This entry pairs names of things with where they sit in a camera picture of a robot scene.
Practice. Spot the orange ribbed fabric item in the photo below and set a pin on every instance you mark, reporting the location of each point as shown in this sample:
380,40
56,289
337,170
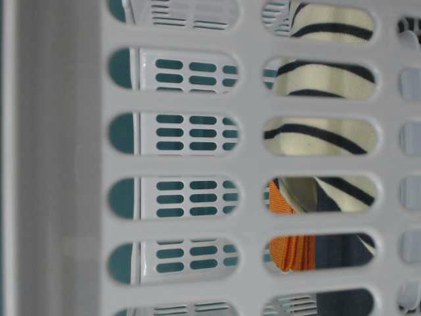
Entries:
290,253

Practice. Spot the white plastic slotted shopping basket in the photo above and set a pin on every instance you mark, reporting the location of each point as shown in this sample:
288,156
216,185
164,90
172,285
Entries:
135,174

